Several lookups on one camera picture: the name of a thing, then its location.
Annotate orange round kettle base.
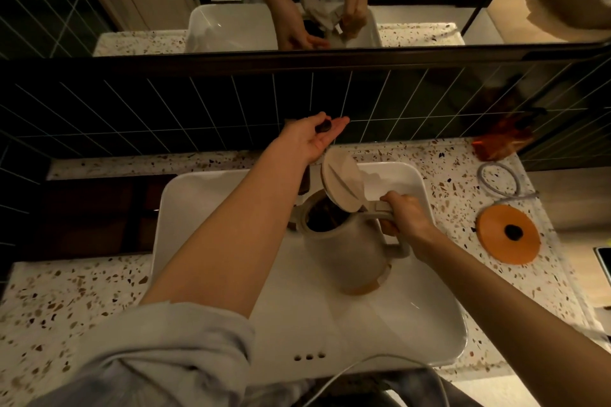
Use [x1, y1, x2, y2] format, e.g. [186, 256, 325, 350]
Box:
[476, 204, 542, 266]

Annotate orange plastic packet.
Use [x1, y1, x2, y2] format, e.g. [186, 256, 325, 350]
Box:
[472, 108, 547, 162]

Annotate person's left forearm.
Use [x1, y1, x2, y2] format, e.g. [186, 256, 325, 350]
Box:
[138, 137, 308, 319]

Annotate beige electric kettle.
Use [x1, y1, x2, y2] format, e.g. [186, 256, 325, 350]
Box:
[288, 147, 411, 297]

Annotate smartphone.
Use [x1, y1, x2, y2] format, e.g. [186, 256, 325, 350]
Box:
[593, 246, 611, 288]

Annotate person's left hand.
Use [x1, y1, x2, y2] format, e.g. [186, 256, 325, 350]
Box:
[278, 111, 351, 165]

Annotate white sink basin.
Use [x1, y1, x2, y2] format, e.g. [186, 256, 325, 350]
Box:
[150, 162, 468, 386]

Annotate dark trousers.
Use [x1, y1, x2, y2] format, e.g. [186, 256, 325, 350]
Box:
[292, 368, 484, 407]

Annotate person's right hand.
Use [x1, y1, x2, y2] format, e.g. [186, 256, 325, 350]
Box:
[379, 191, 443, 263]

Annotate grey shirt sleeve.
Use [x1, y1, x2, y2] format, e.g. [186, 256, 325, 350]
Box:
[28, 301, 257, 407]

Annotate person's right forearm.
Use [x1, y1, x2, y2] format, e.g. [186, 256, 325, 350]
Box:
[411, 229, 611, 407]

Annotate thin white cable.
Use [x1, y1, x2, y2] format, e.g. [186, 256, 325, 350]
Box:
[302, 355, 452, 407]

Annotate grey kettle base cable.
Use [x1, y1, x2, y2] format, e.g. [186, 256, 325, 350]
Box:
[476, 162, 541, 206]

